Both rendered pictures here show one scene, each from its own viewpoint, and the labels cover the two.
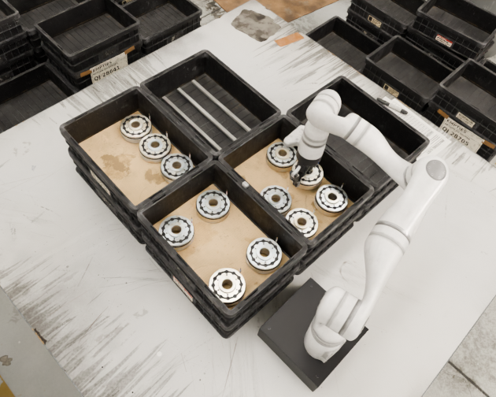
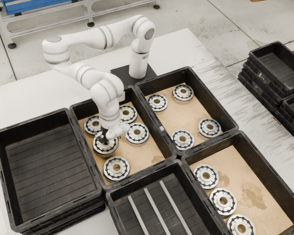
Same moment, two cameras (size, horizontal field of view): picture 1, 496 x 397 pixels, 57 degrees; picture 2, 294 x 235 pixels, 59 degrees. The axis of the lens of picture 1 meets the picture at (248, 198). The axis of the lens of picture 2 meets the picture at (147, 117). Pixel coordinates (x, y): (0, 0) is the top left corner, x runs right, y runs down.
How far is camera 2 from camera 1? 1.35 m
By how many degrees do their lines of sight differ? 67
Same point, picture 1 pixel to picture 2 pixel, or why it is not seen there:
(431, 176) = (60, 37)
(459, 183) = not seen: outside the picture
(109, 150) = (261, 213)
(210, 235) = (185, 126)
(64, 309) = (266, 130)
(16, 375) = not seen: hidden behind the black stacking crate
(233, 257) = (174, 110)
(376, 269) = (121, 24)
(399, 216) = (94, 32)
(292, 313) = not seen: hidden behind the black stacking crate
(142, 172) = (231, 184)
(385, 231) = (107, 31)
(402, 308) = (79, 86)
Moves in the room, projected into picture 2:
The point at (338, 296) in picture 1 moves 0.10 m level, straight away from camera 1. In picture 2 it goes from (145, 23) to (126, 30)
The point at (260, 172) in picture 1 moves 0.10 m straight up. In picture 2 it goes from (137, 163) to (138, 152)
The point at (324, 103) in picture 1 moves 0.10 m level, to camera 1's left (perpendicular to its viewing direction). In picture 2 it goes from (110, 79) to (140, 90)
